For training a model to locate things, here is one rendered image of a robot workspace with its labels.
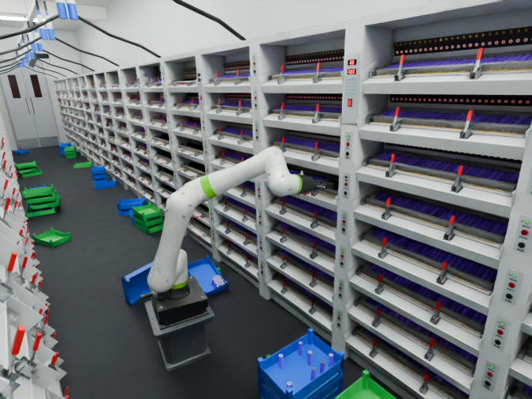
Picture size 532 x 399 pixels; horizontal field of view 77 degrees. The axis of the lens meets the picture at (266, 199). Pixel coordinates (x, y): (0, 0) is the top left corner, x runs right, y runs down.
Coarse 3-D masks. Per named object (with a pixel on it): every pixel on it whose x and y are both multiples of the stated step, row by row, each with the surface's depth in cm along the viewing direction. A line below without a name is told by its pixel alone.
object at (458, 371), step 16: (352, 304) 176; (368, 304) 172; (368, 320) 167; (384, 320) 165; (400, 320) 161; (384, 336) 159; (400, 336) 155; (416, 336) 152; (432, 336) 149; (416, 352) 147; (432, 352) 143; (448, 352) 141; (464, 352) 140; (432, 368) 142; (448, 368) 138; (464, 368) 136; (464, 384) 131
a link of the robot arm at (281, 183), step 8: (272, 168) 147; (280, 168) 147; (272, 176) 147; (280, 176) 145; (288, 176) 147; (296, 176) 152; (272, 184) 146; (280, 184) 144; (288, 184) 145; (296, 184) 149; (272, 192) 149; (280, 192) 146; (288, 192) 148; (296, 192) 152
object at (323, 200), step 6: (264, 174) 209; (264, 180) 209; (300, 198) 187; (306, 198) 182; (312, 198) 178; (318, 198) 174; (324, 198) 173; (330, 198) 171; (336, 198) 162; (318, 204) 176; (324, 204) 172; (330, 204) 168; (336, 204) 165; (336, 210) 167
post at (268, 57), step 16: (256, 48) 187; (272, 48) 191; (256, 64) 190; (272, 64) 193; (256, 80) 193; (272, 96) 199; (256, 112) 200; (272, 128) 204; (256, 144) 207; (256, 192) 219; (256, 208) 223; (256, 224) 227
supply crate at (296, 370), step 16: (304, 336) 152; (288, 352) 148; (304, 352) 149; (320, 352) 149; (336, 352) 142; (272, 368) 141; (288, 368) 141; (304, 368) 141; (320, 368) 141; (336, 368) 138; (272, 384) 130; (304, 384) 134; (320, 384) 133
